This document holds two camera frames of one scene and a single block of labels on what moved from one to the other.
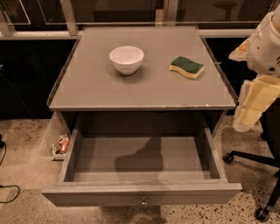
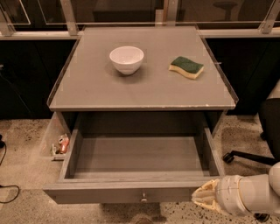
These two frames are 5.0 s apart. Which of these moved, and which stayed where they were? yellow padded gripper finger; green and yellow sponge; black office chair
Moved: yellow padded gripper finger
Stayed: green and yellow sponge; black office chair
